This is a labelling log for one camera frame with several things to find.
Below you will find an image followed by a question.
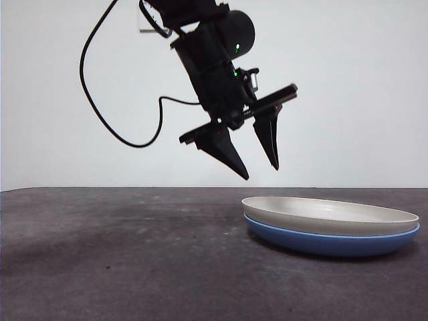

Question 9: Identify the white round plate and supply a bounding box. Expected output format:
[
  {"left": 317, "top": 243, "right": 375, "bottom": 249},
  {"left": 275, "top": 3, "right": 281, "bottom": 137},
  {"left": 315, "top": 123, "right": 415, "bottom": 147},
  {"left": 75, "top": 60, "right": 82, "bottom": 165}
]
[{"left": 241, "top": 196, "right": 420, "bottom": 237}]

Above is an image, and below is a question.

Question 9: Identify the blue round plate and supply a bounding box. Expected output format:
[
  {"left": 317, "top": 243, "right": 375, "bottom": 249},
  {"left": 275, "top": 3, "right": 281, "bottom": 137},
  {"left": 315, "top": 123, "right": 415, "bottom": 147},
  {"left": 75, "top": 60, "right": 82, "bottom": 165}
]
[{"left": 243, "top": 213, "right": 421, "bottom": 257}]

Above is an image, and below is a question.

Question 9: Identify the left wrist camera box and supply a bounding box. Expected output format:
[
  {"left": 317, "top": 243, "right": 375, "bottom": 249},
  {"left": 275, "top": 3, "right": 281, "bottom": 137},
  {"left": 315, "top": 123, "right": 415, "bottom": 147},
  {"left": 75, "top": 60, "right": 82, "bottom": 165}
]
[{"left": 241, "top": 68, "right": 260, "bottom": 94}]

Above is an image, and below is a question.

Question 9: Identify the thick black cable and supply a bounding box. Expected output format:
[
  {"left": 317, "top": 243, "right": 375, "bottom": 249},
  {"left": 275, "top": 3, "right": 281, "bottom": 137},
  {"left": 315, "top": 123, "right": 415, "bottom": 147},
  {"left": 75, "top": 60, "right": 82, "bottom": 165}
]
[{"left": 138, "top": 0, "right": 183, "bottom": 38}]

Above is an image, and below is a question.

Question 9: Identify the white wall socket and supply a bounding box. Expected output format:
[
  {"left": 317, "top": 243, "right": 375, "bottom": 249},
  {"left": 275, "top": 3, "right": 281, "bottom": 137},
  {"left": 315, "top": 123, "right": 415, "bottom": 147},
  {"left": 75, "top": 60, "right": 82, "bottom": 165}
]
[{"left": 138, "top": 6, "right": 171, "bottom": 34}]

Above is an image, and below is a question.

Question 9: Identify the thin black cable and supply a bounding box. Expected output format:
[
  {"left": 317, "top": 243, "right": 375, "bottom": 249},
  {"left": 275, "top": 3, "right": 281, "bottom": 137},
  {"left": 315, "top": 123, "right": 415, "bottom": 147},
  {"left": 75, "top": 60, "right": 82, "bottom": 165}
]
[{"left": 79, "top": 0, "right": 205, "bottom": 148}]

